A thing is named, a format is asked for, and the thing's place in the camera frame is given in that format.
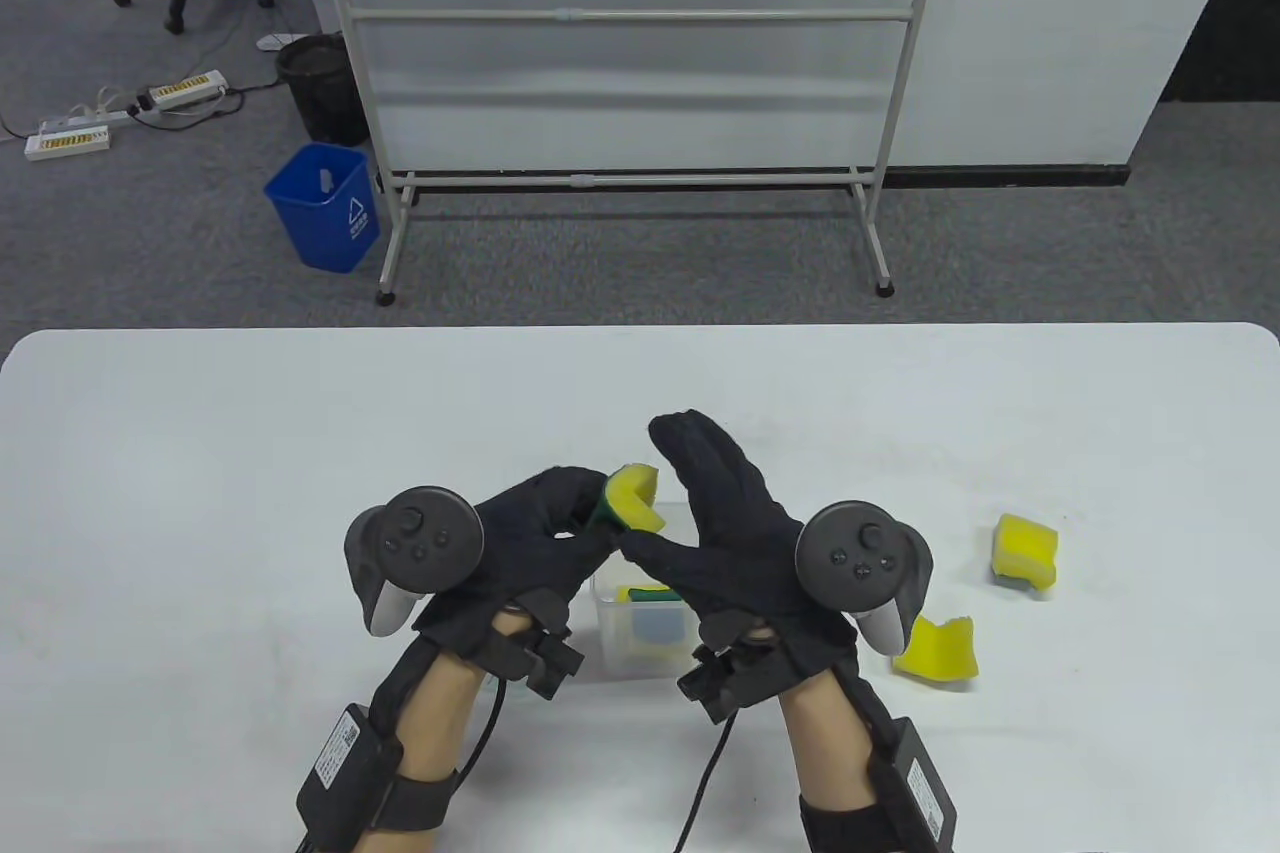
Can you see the person's left hand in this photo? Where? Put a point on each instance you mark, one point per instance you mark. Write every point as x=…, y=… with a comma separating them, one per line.
x=530, y=553

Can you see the person's right hand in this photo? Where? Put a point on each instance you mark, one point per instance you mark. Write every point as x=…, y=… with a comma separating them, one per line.
x=730, y=533

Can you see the clear plastic airtight container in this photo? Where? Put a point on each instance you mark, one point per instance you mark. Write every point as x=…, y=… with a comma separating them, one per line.
x=610, y=653

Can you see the person's left forearm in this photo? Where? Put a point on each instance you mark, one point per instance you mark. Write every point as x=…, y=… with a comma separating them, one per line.
x=445, y=713

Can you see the person's right forearm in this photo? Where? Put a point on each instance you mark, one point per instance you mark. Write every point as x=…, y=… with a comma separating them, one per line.
x=825, y=743

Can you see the dark grey tracking controller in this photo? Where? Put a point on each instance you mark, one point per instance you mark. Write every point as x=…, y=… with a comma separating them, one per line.
x=860, y=553
x=420, y=538

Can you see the black wrist sensor box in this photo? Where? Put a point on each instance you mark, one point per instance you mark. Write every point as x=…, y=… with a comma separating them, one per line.
x=340, y=773
x=920, y=788

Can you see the blue plastic bin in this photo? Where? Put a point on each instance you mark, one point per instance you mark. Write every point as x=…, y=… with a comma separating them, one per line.
x=320, y=223

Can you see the black mesh trash bin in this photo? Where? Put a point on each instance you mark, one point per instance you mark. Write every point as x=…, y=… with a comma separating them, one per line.
x=325, y=93

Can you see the white power strip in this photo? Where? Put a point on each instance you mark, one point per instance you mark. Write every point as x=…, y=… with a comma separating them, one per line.
x=65, y=141
x=185, y=88

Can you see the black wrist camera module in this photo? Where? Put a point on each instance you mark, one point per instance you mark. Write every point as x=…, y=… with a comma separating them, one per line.
x=545, y=663
x=730, y=683

